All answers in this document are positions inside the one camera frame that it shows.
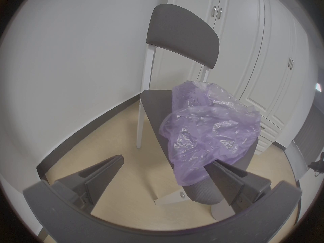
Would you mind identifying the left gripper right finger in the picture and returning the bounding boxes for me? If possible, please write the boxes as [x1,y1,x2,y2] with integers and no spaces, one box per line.
[206,160,273,215]

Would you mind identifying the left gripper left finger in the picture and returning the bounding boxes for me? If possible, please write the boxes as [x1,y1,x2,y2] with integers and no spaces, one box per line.
[52,155,125,215]

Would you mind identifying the purple plastic bag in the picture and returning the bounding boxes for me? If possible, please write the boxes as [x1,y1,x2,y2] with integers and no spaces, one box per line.
[159,80,262,187]

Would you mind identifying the white wardrobe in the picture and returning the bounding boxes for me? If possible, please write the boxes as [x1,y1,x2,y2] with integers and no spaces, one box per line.
[152,0,311,157]

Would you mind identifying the white chair grey cushions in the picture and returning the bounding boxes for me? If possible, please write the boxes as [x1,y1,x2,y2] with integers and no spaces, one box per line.
[137,4,259,221]

